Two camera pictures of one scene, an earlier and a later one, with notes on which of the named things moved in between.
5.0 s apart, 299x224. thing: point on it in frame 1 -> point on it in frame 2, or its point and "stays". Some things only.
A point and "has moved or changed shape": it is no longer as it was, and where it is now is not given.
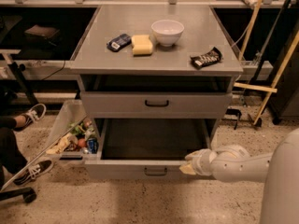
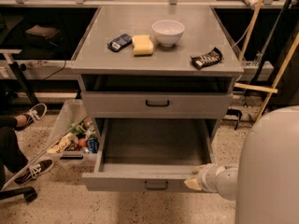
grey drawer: x=147 y=148 has moved or changed shape
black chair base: x=28 y=194 stays
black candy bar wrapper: x=202 y=61 stays
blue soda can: x=92 y=145 stays
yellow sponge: x=142 y=45 stays
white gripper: x=200 y=162 -> x=204 y=177
